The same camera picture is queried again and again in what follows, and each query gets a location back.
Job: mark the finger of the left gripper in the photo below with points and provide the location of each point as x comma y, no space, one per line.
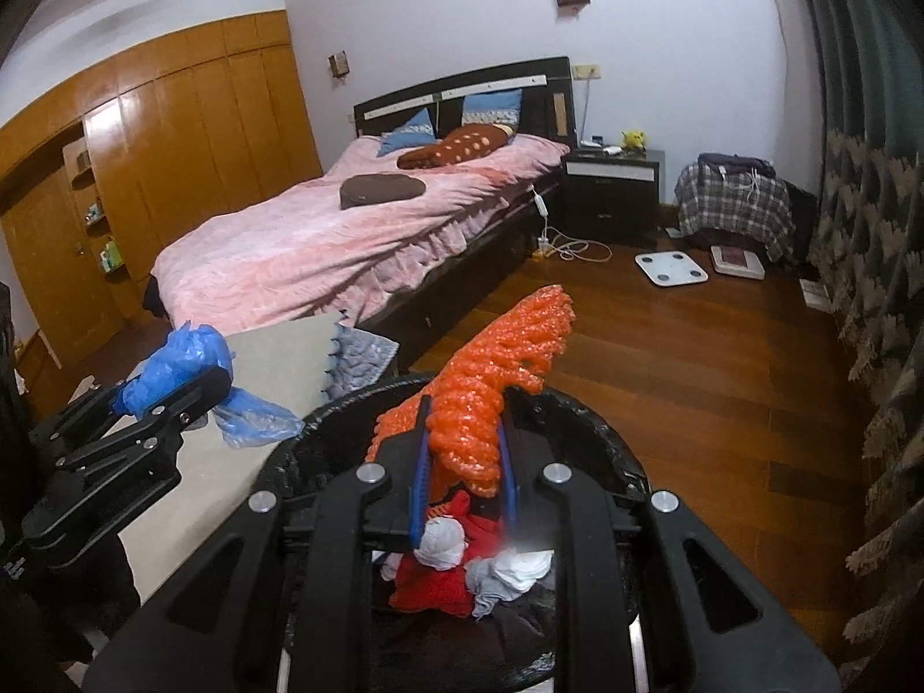
82,422
148,445

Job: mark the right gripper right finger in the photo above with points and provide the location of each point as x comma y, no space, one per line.
648,598

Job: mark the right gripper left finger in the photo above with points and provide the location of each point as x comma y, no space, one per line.
218,623

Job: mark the blue plastic bag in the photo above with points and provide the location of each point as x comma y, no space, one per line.
244,419

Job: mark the red fabric garment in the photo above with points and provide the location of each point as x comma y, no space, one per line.
418,589

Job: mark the white paper ball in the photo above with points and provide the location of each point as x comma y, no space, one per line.
443,543

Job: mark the grey cloth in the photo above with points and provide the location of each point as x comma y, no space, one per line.
488,586

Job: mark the orange foam net sheet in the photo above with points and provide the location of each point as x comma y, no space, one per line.
466,398

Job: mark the white cloth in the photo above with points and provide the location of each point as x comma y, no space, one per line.
520,571

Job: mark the black lined trash bin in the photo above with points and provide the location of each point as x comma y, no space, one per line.
512,649

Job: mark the wooden wardrobe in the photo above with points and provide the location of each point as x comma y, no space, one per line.
103,172

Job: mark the grey quilted mat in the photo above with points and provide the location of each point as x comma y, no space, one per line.
358,358

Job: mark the brown cushion on bed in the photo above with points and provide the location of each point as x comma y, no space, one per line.
375,189

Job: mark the white bathroom scale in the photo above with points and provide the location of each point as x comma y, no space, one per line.
671,269

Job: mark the bed with pink cover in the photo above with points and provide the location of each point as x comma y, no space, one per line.
409,268

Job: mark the left blue pillow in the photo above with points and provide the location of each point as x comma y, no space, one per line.
417,132

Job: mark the blue pillow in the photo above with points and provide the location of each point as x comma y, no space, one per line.
487,108
417,132

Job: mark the black bedside cabinet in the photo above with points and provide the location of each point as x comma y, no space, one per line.
613,198

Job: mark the brown dotted pillow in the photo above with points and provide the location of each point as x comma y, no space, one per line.
468,142

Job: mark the yellow plush toy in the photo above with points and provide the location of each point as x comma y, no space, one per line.
634,142

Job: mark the right blue pillow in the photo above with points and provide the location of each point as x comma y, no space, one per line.
487,108

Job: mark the dark green patterned curtain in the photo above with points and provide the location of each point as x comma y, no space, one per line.
868,250

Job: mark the left wall lamp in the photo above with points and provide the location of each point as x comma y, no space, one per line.
339,65

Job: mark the wall power socket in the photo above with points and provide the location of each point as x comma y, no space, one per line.
586,72

